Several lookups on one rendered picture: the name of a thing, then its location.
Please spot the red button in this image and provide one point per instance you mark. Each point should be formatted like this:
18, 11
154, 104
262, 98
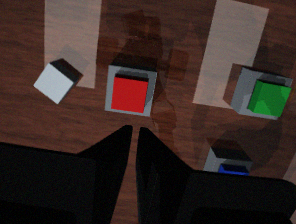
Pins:
130, 88

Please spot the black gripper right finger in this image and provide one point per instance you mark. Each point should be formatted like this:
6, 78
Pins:
169, 190

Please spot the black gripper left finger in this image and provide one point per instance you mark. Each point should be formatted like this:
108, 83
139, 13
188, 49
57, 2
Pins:
86, 183

